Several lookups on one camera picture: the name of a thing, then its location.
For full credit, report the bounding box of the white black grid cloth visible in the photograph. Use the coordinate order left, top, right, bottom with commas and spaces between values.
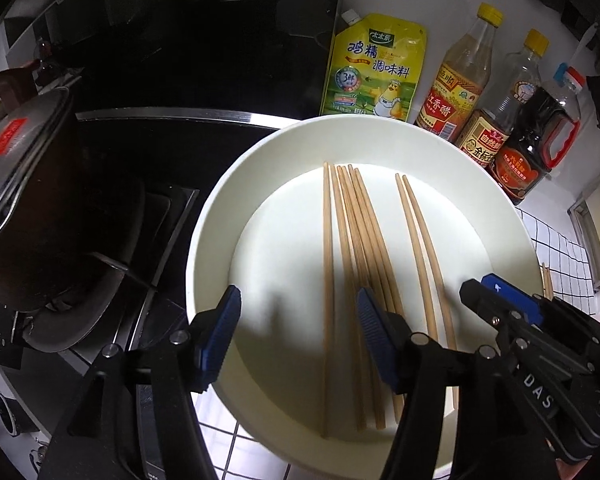
194, 210, 600, 479

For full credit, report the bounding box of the white round bowl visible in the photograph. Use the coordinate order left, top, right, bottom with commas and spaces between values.
186, 115, 542, 479

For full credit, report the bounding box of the soy sauce bottle yellow cap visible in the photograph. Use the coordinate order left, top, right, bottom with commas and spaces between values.
454, 28, 550, 167

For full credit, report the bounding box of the dark pot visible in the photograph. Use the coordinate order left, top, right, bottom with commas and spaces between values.
0, 68, 144, 353

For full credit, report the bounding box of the dark soy sauce jug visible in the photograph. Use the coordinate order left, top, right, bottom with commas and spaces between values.
486, 66, 585, 205

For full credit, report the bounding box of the vinegar bottle yellow cap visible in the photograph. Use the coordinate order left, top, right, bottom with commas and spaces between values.
415, 2, 504, 142

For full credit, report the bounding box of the yellow seasoning pouch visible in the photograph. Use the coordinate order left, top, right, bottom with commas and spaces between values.
321, 9, 427, 122

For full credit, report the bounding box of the black gas stove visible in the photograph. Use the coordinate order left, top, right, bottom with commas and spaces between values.
0, 0, 340, 479

